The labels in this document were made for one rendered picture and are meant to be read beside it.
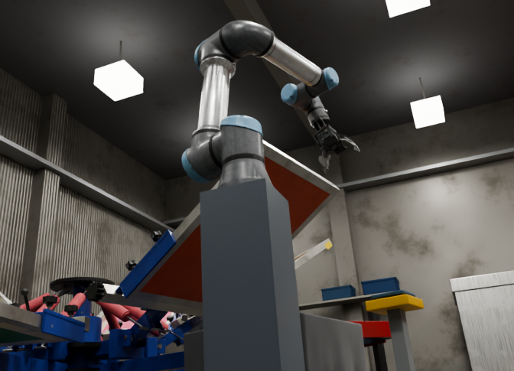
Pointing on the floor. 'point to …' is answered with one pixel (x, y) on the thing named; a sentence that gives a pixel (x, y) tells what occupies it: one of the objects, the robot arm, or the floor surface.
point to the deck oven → (487, 319)
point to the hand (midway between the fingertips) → (343, 164)
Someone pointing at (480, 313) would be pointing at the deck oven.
